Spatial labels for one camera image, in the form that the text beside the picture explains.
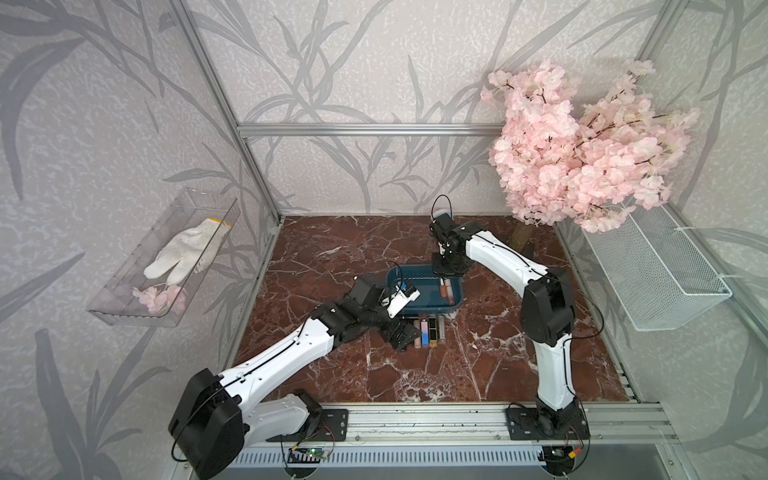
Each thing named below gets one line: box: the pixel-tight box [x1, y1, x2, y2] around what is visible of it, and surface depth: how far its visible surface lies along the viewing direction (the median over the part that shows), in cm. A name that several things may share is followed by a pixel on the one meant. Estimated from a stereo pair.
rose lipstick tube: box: [444, 278, 455, 305], surface depth 100 cm
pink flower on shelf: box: [131, 285, 188, 315], surface depth 60 cm
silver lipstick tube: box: [438, 314, 446, 344], surface depth 91 cm
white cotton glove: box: [143, 218, 233, 285], surface depth 68 cm
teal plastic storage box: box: [386, 264, 464, 315], surface depth 98 cm
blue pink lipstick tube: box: [421, 319, 429, 347], surface depth 89 cm
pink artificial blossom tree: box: [481, 59, 701, 232], surface depth 66 cm
